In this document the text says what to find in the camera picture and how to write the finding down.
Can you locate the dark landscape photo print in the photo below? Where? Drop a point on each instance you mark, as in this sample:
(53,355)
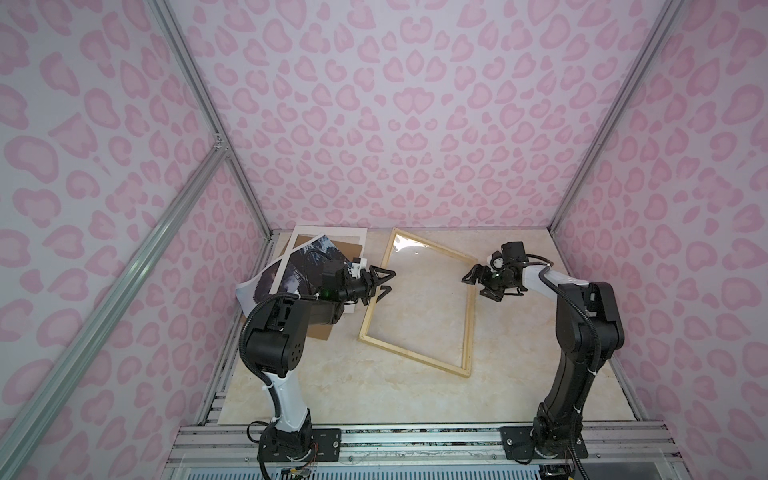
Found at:
(302,275)

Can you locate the light wooden picture frame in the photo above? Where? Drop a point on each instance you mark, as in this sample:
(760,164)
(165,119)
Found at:
(468,336)

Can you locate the diagonal aluminium strut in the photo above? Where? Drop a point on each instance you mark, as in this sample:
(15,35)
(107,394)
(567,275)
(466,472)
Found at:
(39,413)

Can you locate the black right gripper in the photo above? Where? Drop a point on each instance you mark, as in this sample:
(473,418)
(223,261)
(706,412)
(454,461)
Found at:
(477,270)

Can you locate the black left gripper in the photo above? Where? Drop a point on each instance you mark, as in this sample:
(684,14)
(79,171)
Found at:
(379,282)

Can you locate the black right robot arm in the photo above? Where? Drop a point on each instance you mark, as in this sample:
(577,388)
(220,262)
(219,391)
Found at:
(588,330)

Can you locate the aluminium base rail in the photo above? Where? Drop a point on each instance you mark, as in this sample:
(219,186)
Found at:
(605,450)

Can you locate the white mat board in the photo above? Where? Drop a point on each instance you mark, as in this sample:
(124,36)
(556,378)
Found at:
(290,243)

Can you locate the brown cardboard backing board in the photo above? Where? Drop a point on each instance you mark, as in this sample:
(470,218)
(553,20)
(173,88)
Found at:
(349,250)

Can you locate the clear acrylic sheet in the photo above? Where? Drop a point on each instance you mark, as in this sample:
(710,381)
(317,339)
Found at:
(420,294)

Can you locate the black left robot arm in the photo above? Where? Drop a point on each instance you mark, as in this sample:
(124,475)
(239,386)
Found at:
(271,345)

